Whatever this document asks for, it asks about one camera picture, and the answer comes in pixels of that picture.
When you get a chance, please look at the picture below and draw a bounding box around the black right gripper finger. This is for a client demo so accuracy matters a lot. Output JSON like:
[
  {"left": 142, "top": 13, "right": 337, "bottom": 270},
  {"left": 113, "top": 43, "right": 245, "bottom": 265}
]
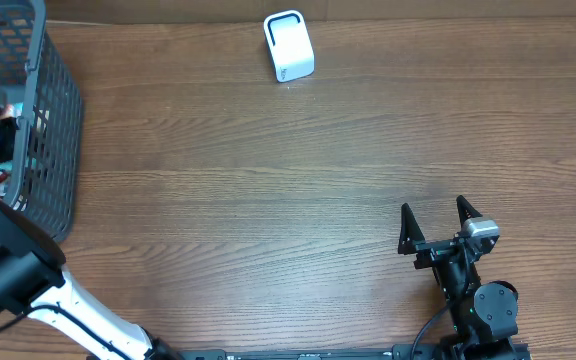
[
  {"left": 398, "top": 203, "right": 425, "bottom": 255},
  {"left": 456, "top": 195, "right": 483, "bottom": 228}
]

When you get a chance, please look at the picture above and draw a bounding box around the orange tissue packet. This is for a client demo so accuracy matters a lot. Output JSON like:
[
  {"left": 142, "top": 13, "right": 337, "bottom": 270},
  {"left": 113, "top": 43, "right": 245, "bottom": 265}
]
[{"left": 0, "top": 103, "right": 23, "bottom": 120}]

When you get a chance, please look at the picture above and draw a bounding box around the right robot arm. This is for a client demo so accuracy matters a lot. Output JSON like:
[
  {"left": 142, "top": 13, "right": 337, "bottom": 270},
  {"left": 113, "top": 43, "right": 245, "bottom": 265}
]
[{"left": 392, "top": 195, "right": 531, "bottom": 360}]

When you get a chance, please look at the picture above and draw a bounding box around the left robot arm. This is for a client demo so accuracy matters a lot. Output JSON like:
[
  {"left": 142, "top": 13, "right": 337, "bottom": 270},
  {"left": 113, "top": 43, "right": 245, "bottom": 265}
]
[{"left": 0, "top": 200, "right": 181, "bottom": 360}]

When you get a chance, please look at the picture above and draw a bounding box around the white barcode scanner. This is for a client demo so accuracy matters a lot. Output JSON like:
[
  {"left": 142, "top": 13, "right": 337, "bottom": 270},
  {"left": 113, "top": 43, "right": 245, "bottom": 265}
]
[{"left": 263, "top": 10, "right": 315, "bottom": 83}]

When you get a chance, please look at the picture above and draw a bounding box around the grey plastic mesh basket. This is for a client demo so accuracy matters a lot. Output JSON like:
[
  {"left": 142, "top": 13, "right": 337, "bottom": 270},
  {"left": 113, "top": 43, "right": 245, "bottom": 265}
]
[{"left": 0, "top": 0, "right": 84, "bottom": 241}]

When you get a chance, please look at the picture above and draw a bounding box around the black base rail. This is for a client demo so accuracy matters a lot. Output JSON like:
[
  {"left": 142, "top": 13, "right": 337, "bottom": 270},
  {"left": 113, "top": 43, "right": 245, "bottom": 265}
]
[{"left": 177, "top": 344, "right": 532, "bottom": 360}]

